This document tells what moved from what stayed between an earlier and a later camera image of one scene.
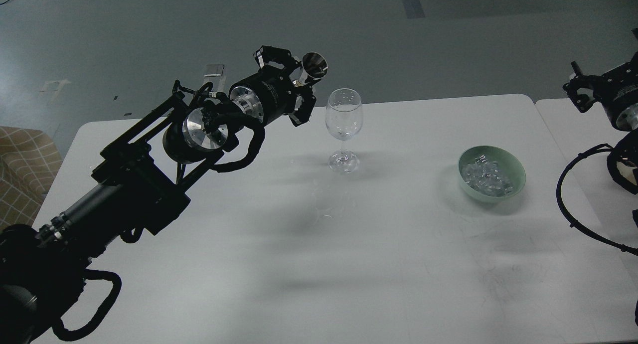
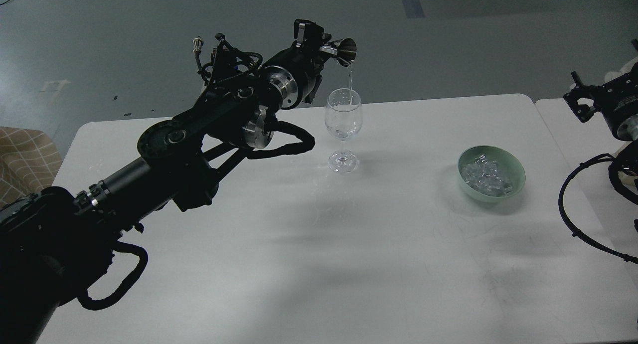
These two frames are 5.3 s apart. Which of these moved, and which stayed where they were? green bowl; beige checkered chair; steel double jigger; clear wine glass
Moved: steel double jigger
Stayed: clear wine glass; green bowl; beige checkered chair
